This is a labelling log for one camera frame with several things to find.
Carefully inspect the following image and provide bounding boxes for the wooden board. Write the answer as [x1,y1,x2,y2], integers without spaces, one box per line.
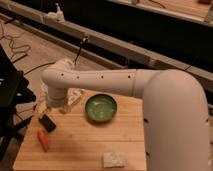
[13,90,146,171]

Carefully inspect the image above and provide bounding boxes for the black rectangular block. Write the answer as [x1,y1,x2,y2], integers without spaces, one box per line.
[39,114,56,132]

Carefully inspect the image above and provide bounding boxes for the white clamp device on rail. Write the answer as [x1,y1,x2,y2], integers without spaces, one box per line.
[45,3,65,22]

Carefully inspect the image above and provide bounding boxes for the green bowl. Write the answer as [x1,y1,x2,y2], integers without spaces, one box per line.
[85,94,117,123]

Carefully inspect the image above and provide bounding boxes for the orange pepper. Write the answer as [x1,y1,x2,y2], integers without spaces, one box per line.
[37,130,49,152]

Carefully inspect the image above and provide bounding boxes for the black cable on floor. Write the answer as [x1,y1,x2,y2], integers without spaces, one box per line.
[23,36,90,76]

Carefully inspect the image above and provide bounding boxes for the black equipment at left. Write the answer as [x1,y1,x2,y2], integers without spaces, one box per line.
[0,45,36,162]

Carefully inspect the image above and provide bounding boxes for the beige sponge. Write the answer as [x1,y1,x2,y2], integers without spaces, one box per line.
[103,152,126,168]

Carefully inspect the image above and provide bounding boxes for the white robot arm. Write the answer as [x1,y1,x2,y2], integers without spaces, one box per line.
[42,59,213,171]

